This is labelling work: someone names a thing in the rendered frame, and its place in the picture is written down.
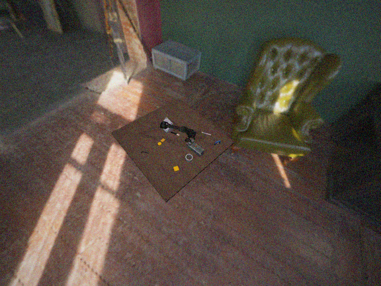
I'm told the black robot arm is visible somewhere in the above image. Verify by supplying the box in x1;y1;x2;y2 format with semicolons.
160;121;196;138

